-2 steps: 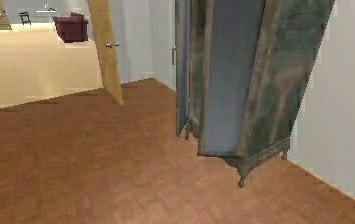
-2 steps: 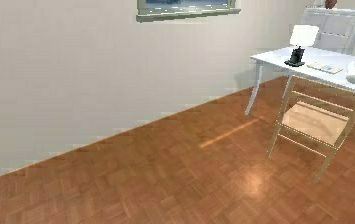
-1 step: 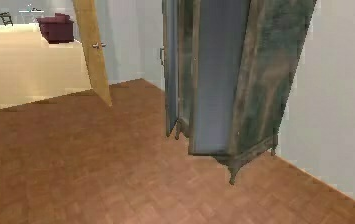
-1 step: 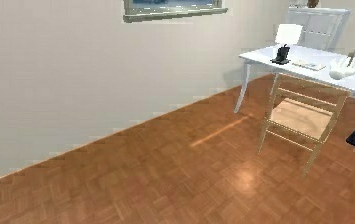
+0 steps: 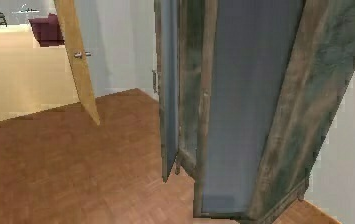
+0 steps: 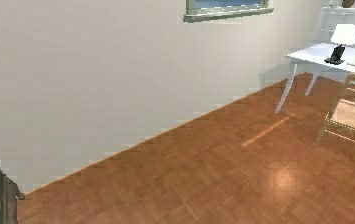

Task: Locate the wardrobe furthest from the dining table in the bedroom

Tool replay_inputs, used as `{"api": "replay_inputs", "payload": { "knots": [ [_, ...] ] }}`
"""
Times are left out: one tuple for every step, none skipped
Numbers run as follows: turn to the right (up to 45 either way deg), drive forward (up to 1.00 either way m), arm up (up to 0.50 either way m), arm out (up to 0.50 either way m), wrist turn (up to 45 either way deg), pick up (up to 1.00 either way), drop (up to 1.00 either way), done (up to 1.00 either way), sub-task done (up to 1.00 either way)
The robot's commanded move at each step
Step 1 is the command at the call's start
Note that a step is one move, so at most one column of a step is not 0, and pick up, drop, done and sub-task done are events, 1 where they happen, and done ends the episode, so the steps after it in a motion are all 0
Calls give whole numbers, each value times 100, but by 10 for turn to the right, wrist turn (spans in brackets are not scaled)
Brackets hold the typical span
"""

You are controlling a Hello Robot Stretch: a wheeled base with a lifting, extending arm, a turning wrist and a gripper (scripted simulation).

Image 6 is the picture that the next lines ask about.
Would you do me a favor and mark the grey framed window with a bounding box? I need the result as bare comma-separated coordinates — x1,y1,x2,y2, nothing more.
183,0,275,24

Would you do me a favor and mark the white desk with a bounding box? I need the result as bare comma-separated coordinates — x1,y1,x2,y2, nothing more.
274,6,355,115

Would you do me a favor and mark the beige wooden chair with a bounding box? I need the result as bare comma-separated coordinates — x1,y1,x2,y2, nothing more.
310,73,355,178

